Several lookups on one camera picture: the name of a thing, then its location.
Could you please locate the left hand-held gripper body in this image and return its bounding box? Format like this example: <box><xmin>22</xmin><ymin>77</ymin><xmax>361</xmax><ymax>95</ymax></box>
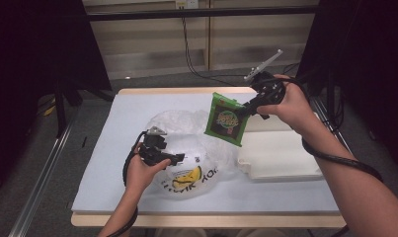
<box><xmin>137</xmin><ymin>125</ymin><xmax>175</xmax><ymax>167</ymax></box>

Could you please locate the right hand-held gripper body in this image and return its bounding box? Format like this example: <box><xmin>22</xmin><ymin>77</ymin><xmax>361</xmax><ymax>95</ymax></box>
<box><xmin>243</xmin><ymin>48</ymin><xmax>287</xmax><ymax>108</ymax></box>

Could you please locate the clear plastic bag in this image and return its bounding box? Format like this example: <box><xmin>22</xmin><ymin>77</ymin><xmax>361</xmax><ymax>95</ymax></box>
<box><xmin>144</xmin><ymin>109</ymin><xmax>239</xmax><ymax>200</ymax></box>

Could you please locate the green snack packet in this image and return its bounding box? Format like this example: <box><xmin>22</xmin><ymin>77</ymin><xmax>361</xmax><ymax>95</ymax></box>
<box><xmin>203</xmin><ymin>92</ymin><xmax>249</xmax><ymax>148</ymax></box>

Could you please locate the white plastic bin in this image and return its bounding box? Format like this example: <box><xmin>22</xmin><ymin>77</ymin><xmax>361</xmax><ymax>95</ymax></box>
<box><xmin>236</xmin><ymin>112</ymin><xmax>325</xmax><ymax>182</ymax></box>

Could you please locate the person's right hand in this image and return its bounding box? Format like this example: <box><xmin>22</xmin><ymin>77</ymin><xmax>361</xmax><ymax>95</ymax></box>
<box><xmin>256</xmin><ymin>73</ymin><xmax>315</xmax><ymax>136</ymax></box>

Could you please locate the person's left hand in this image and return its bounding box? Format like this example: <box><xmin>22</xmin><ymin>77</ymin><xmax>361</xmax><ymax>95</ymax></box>
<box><xmin>124</xmin><ymin>143</ymin><xmax>172</xmax><ymax>196</ymax></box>

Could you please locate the pale table mat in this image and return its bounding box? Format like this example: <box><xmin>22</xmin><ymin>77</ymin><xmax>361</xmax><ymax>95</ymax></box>
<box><xmin>71</xmin><ymin>92</ymin><xmax>342</xmax><ymax>213</ymax></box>

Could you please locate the wooden table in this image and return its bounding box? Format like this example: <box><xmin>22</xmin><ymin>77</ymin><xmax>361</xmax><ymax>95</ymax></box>
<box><xmin>70</xmin><ymin>86</ymin><xmax>349</xmax><ymax>229</ymax></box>

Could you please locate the black metal stand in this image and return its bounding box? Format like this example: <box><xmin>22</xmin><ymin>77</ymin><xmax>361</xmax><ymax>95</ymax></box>
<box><xmin>52</xmin><ymin>80</ymin><xmax>116</xmax><ymax>138</ymax></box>

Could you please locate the black horizontal bar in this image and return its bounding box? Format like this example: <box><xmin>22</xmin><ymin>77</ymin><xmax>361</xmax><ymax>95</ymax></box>
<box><xmin>87</xmin><ymin>5</ymin><xmax>319</xmax><ymax>22</ymax></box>

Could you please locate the dark curtain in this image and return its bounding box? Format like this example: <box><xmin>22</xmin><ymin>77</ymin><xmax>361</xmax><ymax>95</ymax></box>
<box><xmin>293</xmin><ymin>0</ymin><xmax>398</xmax><ymax>172</ymax></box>
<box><xmin>0</xmin><ymin>0</ymin><xmax>113</xmax><ymax>198</ymax></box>

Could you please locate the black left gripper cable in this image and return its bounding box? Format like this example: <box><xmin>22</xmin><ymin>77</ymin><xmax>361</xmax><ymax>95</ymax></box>
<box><xmin>106</xmin><ymin>130</ymin><xmax>149</xmax><ymax>237</ymax></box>

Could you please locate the metal floor rail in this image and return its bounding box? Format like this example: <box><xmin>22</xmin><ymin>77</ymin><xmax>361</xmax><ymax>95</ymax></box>
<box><xmin>8</xmin><ymin>119</ymin><xmax>76</xmax><ymax>237</ymax></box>
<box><xmin>310</xmin><ymin>98</ymin><xmax>398</xmax><ymax>237</ymax></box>

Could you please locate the black wall cable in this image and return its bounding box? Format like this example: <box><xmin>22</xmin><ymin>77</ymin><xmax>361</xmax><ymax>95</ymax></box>
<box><xmin>181</xmin><ymin>16</ymin><xmax>300</xmax><ymax>87</ymax></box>

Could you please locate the white wall outlet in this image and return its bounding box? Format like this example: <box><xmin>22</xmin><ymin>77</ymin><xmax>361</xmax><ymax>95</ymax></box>
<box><xmin>175</xmin><ymin>0</ymin><xmax>199</xmax><ymax>10</ymax></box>

